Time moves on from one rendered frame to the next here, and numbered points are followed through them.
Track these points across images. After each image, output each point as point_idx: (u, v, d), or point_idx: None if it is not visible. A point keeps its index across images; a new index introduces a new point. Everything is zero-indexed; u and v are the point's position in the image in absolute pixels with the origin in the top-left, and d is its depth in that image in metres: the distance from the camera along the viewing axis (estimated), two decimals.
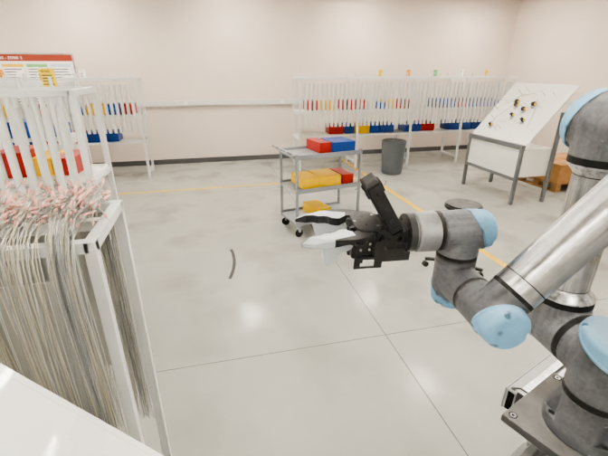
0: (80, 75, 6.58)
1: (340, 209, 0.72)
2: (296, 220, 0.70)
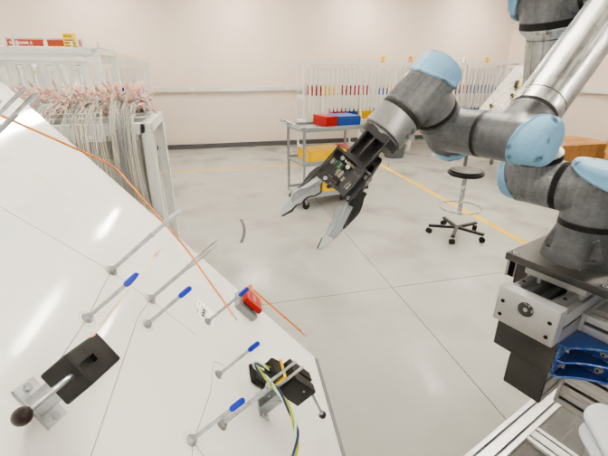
0: (90, 60, 6.72)
1: (356, 214, 0.65)
2: (317, 247, 0.65)
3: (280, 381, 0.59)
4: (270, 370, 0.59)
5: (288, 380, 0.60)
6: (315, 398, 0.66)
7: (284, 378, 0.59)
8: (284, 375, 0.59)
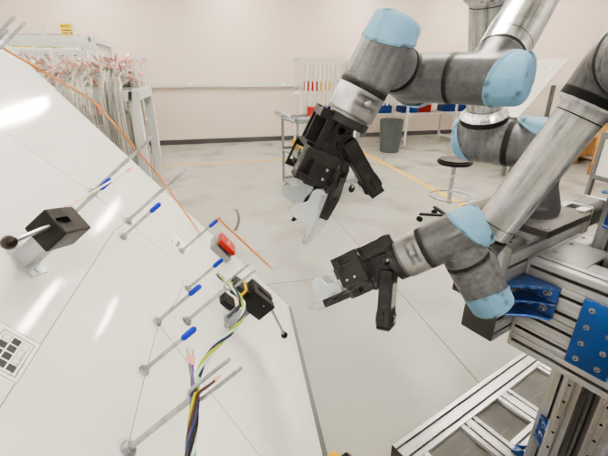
0: (89, 54, 6.80)
1: (337, 203, 0.60)
2: (304, 242, 0.63)
3: (241, 294, 0.67)
4: (232, 285, 0.68)
5: (249, 294, 0.68)
6: (276, 317, 0.74)
7: (245, 291, 0.67)
8: (245, 289, 0.67)
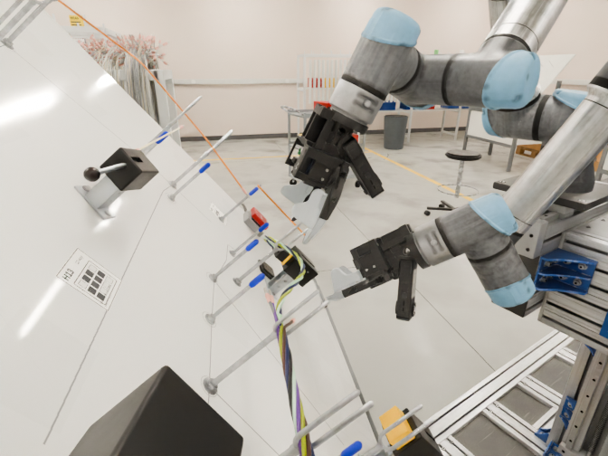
0: None
1: (336, 203, 0.60)
2: (304, 242, 0.63)
3: (286, 259, 0.67)
4: (278, 250, 0.67)
5: (293, 260, 0.68)
6: (318, 285, 0.74)
7: (290, 256, 0.67)
8: (290, 253, 0.67)
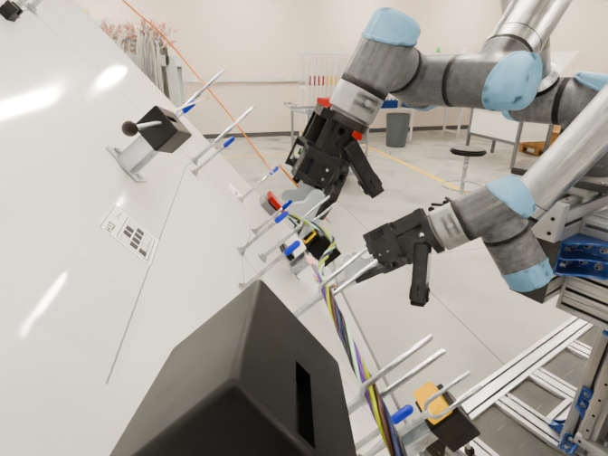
0: None
1: None
2: (299, 236, 0.65)
3: (309, 237, 0.66)
4: (300, 228, 0.66)
5: (317, 238, 0.66)
6: (335, 269, 0.72)
7: (314, 234, 0.65)
8: (314, 232, 0.66)
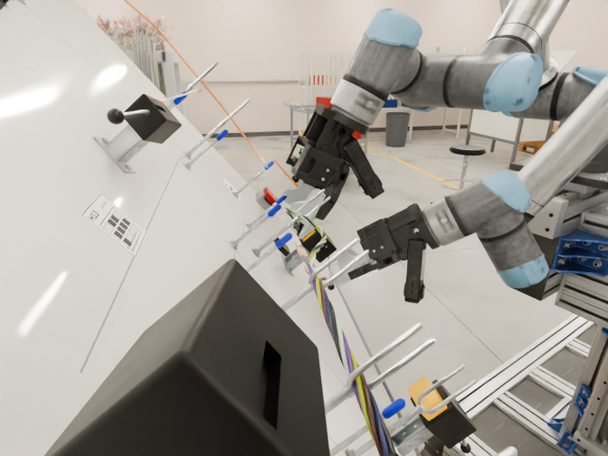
0: None
1: (333, 205, 0.60)
2: (299, 236, 0.65)
3: (308, 234, 0.65)
4: (299, 224, 0.65)
5: None
6: (329, 264, 0.71)
7: (313, 232, 0.65)
8: (313, 230, 0.65)
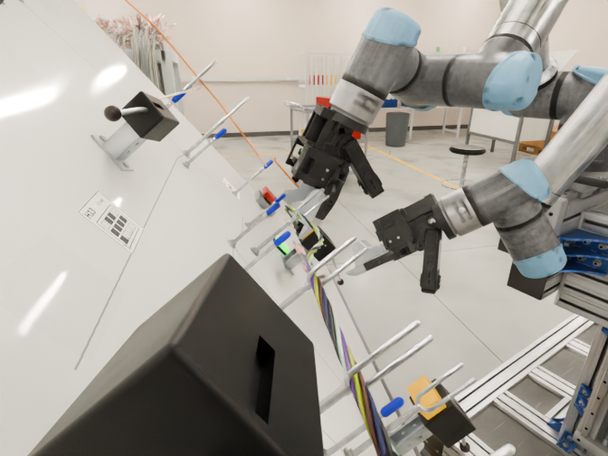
0: None
1: (333, 205, 0.60)
2: (299, 236, 0.65)
3: (307, 233, 0.65)
4: (299, 223, 0.65)
5: None
6: (334, 261, 0.71)
7: (311, 231, 0.65)
8: None
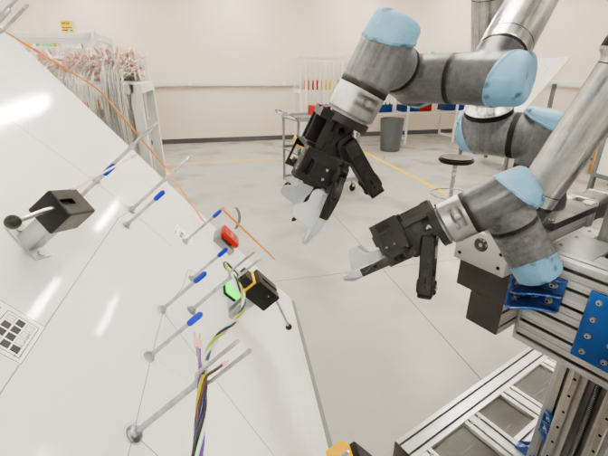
0: (89, 53, 6.79)
1: (337, 203, 0.60)
2: (304, 242, 0.63)
3: (249, 286, 0.67)
4: (242, 276, 0.67)
5: None
6: (280, 308, 0.73)
7: (253, 283, 0.67)
8: (253, 280, 0.67)
